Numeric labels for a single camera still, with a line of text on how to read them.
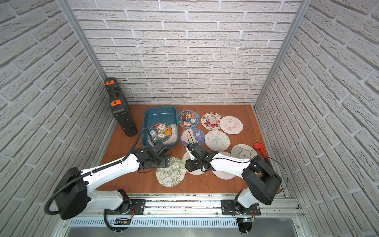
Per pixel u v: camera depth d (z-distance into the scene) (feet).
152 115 3.71
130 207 2.20
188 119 3.63
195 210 2.42
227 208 2.42
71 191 1.33
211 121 3.60
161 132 3.31
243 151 3.11
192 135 3.35
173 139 3.27
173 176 2.77
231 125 3.51
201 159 2.19
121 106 2.72
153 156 2.03
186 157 3.01
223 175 2.80
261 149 3.10
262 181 1.43
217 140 3.28
